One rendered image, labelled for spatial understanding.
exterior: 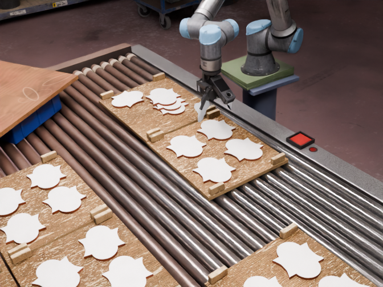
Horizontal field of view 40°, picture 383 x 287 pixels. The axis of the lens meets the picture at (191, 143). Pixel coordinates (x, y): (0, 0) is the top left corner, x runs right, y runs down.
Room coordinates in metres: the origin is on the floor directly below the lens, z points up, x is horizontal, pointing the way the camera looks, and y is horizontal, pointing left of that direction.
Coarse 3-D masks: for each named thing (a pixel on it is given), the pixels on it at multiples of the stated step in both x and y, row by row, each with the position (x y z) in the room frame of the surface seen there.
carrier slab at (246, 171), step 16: (192, 128) 1.74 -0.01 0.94; (240, 128) 1.72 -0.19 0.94; (160, 144) 1.64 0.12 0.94; (208, 144) 1.62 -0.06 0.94; (224, 144) 1.61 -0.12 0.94; (176, 160) 1.53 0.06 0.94; (192, 160) 1.52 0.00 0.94; (192, 176) 1.43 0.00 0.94; (240, 176) 1.41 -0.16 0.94; (256, 176) 1.42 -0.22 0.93; (208, 192) 1.34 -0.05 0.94; (224, 192) 1.35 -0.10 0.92
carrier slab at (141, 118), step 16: (160, 80) 2.16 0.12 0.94; (144, 96) 2.02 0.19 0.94; (192, 96) 1.99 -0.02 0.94; (112, 112) 1.90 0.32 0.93; (128, 112) 1.89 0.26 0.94; (144, 112) 1.88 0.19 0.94; (160, 112) 1.88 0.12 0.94; (192, 112) 1.86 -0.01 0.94; (128, 128) 1.79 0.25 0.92; (144, 128) 1.76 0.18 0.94; (160, 128) 1.75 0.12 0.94; (176, 128) 1.75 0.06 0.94
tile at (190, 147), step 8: (184, 136) 1.67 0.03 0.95; (192, 136) 1.67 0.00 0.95; (176, 144) 1.62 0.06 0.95; (184, 144) 1.61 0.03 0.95; (192, 144) 1.61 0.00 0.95; (200, 144) 1.61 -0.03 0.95; (176, 152) 1.57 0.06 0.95; (184, 152) 1.56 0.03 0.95; (192, 152) 1.56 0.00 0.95; (200, 152) 1.56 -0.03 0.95
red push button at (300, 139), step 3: (297, 135) 1.65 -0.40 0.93; (300, 135) 1.65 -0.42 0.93; (303, 135) 1.65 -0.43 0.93; (291, 138) 1.63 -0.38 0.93; (294, 138) 1.63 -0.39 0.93; (297, 138) 1.63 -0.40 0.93; (300, 138) 1.63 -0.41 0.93; (303, 138) 1.63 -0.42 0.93; (306, 138) 1.63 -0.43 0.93; (309, 138) 1.63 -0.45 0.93; (294, 141) 1.61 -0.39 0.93; (297, 141) 1.61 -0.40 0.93; (300, 141) 1.61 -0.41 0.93; (303, 141) 1.61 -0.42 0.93; (306, 141) 1.61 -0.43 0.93; (300, 144) 1.59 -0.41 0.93
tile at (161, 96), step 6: (156, 90) 2.01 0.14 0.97; (162, 90) 2.01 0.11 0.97; (168, 90) 2.01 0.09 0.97; (150, 96) 1.96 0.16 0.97; (156, 96) 1.96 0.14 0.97; (162, 96) 1.96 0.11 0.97; (168, 96) 1.95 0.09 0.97; (174, 96) 1.95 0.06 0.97; (180, 96) 1.96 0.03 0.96; (156, 102) 1.91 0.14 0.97; (162, 102) 1.90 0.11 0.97; (168, 102) 1.90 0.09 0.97; (174, 102) 1.90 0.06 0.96
